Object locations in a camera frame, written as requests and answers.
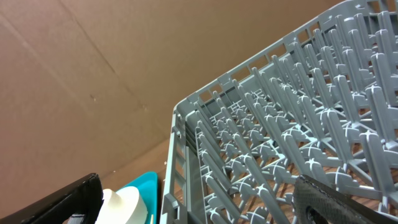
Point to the grey plastic dish rack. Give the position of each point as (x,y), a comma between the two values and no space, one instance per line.
(321,101)

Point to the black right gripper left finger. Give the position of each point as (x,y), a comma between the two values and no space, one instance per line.
(78,202)

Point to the white plastic cup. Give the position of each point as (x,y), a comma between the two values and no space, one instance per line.
(125,206)

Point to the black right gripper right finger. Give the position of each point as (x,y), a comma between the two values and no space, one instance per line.
(315,202)

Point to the teal plastic tray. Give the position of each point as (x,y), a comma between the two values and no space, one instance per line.
(148,186)

